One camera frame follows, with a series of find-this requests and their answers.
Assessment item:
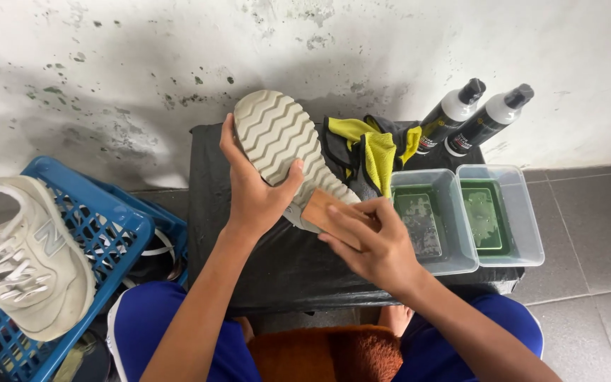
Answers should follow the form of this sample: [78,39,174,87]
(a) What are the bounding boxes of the person's left hand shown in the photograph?
[220,112,305,237]

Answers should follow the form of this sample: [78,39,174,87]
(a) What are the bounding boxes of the person's right hand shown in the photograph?
[317,197,424,299]

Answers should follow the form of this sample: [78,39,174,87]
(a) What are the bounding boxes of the wooden shoe brush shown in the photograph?
[301,188,372,251]

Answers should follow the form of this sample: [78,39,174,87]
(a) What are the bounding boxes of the shoe with white ridged sole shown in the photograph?
[233,89,362,234]

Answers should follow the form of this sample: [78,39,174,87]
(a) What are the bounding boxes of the clear plastic tub with water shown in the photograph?
[390,169,480,277]
[455,164,546,267]

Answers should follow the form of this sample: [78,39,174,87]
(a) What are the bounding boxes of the person's right foot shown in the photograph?
[377,305,415,338]

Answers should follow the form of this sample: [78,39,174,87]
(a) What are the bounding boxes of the person's foot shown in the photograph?
[234,317,256,343]
[377,305,415,338]

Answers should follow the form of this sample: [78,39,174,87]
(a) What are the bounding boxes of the black covered low table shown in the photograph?
[188,122,525,315]

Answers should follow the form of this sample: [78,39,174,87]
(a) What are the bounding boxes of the blue plastic lattice basket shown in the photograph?
[85,175,190,288]
[0,155,156,382]

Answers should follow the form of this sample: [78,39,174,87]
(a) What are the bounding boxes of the yellow and grey microfibre cloth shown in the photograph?
[322,114,423,199]

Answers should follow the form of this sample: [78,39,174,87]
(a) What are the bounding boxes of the black sandal with white trim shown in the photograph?
[124,227,182,285]

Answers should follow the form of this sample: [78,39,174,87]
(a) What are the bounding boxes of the orange-brown fluffy mat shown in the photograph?
[247,325,404,382]

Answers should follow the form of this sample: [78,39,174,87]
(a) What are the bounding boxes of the person's left foot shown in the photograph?
[234,317,256,343]

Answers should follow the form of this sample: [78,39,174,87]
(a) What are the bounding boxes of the black and white cleaner bottle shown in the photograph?
[444,83,535,158]
[416,78,487,156]

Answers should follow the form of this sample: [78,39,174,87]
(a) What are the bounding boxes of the person's blue shorts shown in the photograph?
[106,281,545,382]

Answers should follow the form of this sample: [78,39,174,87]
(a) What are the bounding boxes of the white lace-up sneaker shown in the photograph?
[0,175,97,343]

